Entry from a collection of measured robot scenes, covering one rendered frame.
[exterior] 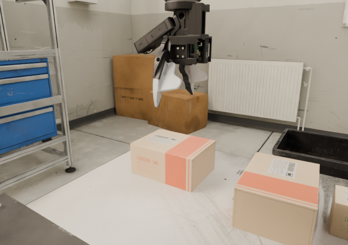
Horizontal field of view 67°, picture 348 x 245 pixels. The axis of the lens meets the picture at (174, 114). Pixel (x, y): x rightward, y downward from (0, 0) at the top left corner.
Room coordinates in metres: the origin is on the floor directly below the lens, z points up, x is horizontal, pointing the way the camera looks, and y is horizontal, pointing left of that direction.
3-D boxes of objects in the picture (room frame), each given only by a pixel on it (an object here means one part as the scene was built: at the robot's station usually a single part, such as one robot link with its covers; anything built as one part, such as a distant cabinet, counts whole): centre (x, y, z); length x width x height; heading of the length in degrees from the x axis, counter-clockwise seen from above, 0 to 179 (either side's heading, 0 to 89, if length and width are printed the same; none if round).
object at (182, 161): (0.58, 0.00, 0.74); 0.16 x 0.12 x 0.07; 58
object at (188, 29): (0.56, -0.02, 1.01); 0.09 x 0.08 x 0.12; 58
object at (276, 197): (0.42, -0.19, 0.74); 0.16 x 0.12 x 0.07; 151
